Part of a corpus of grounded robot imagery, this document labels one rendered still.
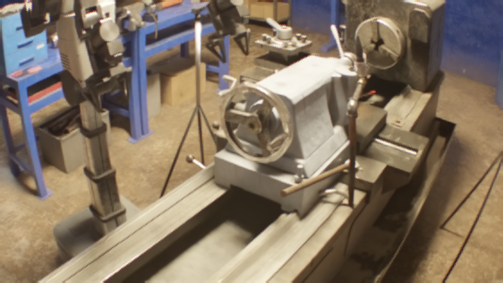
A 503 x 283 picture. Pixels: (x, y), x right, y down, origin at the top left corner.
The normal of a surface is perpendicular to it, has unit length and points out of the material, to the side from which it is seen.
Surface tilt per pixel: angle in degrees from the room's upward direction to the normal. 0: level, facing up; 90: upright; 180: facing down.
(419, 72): 90
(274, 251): 0
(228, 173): 90
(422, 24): 90
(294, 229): 0
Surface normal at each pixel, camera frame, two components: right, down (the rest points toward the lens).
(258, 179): -0.57, 0.39
